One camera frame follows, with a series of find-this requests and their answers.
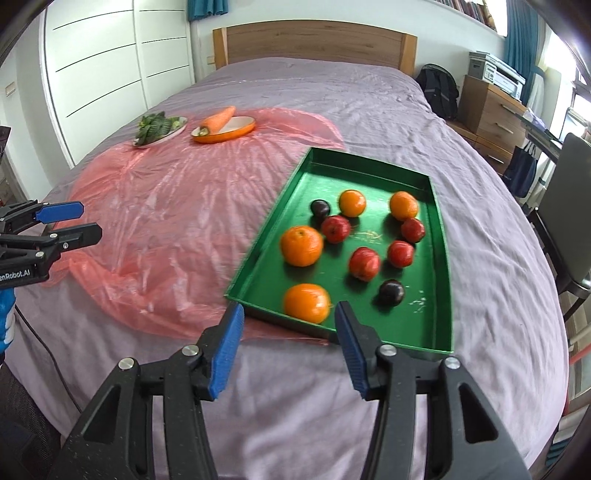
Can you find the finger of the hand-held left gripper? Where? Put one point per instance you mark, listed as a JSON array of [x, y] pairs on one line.
[[60, 211], [78, 235]]

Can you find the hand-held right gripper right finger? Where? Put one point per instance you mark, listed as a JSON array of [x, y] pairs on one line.
[[353, 350]]

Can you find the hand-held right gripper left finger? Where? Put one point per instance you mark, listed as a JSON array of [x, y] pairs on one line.
[[226, 355]]

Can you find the orange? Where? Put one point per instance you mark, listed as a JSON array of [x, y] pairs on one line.
[[352, 203], [307, 302], [403, 205], [301, 245]]

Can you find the dark plum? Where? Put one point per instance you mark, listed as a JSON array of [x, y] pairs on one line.
[[391, 292], [319, 208]]

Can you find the green tray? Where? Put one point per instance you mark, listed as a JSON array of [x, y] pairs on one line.
[[270, 281]]

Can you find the small red apple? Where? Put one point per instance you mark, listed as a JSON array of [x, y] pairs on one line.
[[335, 228], [364, 263], [400, 254], [412, 230]]

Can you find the pink plastic sheet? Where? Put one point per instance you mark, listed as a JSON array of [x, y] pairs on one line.
[[175, 207]]

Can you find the green bok choy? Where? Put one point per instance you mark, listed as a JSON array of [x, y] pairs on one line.
[[152, 127]]

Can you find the white plate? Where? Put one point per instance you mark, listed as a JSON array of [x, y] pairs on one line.
[[171, 134]]

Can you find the white wardrobe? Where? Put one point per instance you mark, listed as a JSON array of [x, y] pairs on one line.
[[106, 69]]

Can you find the dark cloth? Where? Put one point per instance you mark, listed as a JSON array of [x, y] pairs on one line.
[[23, 429]]

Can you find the carrot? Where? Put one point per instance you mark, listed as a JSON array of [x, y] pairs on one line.
[[219, 119]]

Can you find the orange oval dish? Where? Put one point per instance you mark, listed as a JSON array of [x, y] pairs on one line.
[[238, 125]]

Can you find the dark blue bag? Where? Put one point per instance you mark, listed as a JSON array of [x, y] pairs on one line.
[[519, 170]]

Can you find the teal curtain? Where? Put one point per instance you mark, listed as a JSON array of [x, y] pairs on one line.
[[524, 46], [207, 9]]

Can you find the bed with purple sheet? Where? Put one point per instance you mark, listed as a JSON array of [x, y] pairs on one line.
[[323, 101]]

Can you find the grey chair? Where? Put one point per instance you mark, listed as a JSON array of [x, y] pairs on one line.
[[572, 194]]

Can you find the black backpack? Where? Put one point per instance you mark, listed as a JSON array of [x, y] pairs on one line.
[[438, 92]]

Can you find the wooden drawer cabinet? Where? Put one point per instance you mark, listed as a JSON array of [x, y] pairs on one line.
[[489, 110]]

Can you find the glass desk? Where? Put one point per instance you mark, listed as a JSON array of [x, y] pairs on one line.
[[535, 122]]

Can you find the wooden headboard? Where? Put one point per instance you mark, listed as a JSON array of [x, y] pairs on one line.
[[314, 44]]

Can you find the white printer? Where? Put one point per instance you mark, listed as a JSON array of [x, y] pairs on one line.
[[496, 74]]

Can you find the side window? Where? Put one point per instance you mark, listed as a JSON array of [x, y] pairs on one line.
[[581, 92]]

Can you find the row of books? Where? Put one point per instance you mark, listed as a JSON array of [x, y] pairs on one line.
[[475, 9]]

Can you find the wall light switch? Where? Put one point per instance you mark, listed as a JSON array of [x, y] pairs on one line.
[[10, 88]]

